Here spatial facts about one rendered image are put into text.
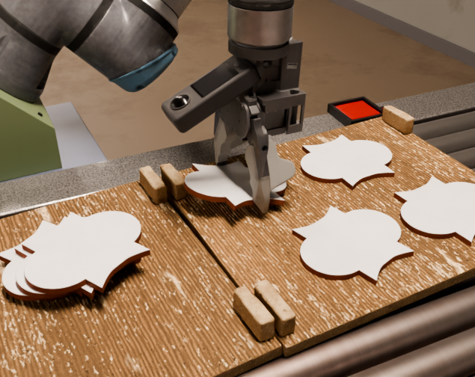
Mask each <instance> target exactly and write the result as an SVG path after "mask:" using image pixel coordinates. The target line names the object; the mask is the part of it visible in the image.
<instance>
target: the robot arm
mask: <svg viewBox="0 0 475 377"><path fill-rule="evenodd" d="M191 1H192V0H0V90H2V91H4V92H5V93H7V94H9V95H11V96H13V97H15V98H17V99H20V100H22V101H25V102H29V103H34V102H36V101H37V100H38V98H39V97H40V95H41V94H42V93H43V90H44V88H45V86H46V81H47V79H48V76H49V72H50V70H51V67H52V63H53V61H54V59H55V57H56V56H57V54H58V53H59V52H60V51H61V49H62V48H63V47H64V46H65V47H67V48H68V49H69V50H70V51H72V52H73V53H74V54H76V55H77V56H79V57H80V58H81V59H82V60H83V61H85V62H86V63H88V64H89V65H91V66H92V67H93V68H94V69H95V70H97V71H98V72H100V73H101V74H103V75H104V76H105V77H106V78H107V79H108V80H109V81H110V82H114V83H115V84H116V85H118V86H119V87H121V88H122V89H124V90H125V91H128V92H137V91H140V90H142V89H144V88H145V87H146V86H148V85H149V84H151V83H152V82H153V81H155V80H156V79H157V78H158V77H159V76H160V75H161V74H162V73H163V72H164V71H165V70H166V69H167V68H168V66H169V65H170V64H171V62H172V61H173V60H174V57H176V55H177V52H178V48H177V45H176V44H175V43H173V41H174V40H175V38H176V37H177V35H178V34H179V28H178V19H179V18H180V16H181V15H182V14H183V12H184V11H185V9H186V8H187V7H188V5H189V4H190V3H191ZM293 11H294V0H228V8H227V35H228V37H229V38H228V51H229V53H230V54H232V55H233V56H231V57H230V58H228V59H227V60H226V61H224V62H222V63H221V64H219V65H218V66H217V67H215V68H214V69H212V70H210V71H209V72H208V73H206V74H205V75H203V76H201V77H200V78H199V79H197V80H196V81H194V82H192V83H191V84H190V85H188V86H187V87H185V88H183V89H182V90H181V91H180V92H178V93H177V94H175V95H173V96H172V97H171V98H169V99H167V100H166V101H164V102H163V103H162V110H163V112H164V113H165V115H166V117H167V118H168V119H169V121H170V122H172V124H173V125H174V126H175V127H176V128H177V130H178V131H179V132H181V133H185V132H187V131H189V130H190V129H191V128H193V127H194V126H196V125H198V124H199V123H200V122H201V121H203V120H205V119H206V118H208V117H209V116H210V115H212V114H214V113H215V122H214V136H215V138H214V148H215V163H216V164H217V166H219V165H226V164H227V156H228V153H229V152H230V150H231V149H233V148H235V147H238V146H239V145H242V144H244V143H246V142H248V143H249V144H250V145H248V148H247V150H246V151H245V159H246V163H247V165H248V168H249V171H250V176H251V181H250V183H251V187H252V192H253V198H252V199H253V202H254V203H255V204H256V206H257V207H258V208H259V210H260V211H261V213H267V212H268V208H269V201H270V191H271V190H272V189H274V188H276V187H278V186H279V185H281V184H282V183H285V182H286V181H287V180H290V179H291V178H292V177H293V176H294V175H295V165H294V163H293V162H291V161H290V160H286V159H282V158H280V157H279V155H278V152H277V148H276V145H275V143H274V142H273V140H271V139H269V135H271V136H273V135H279V134H284V133H285V131H286V134H287V135H288V134H292V133H296V132H302V128H303V120H304V107H305V99H306V93H305V92H304V91H302V90H300V89H299V87H298V85H299V77H300V69H301V54H302V46H303V42H302V41H300V40H294V39H293V38H292V21H293ZM299 105H301V113H300V121H299V123H296V122H297V114H298V106H299Z"/></svg>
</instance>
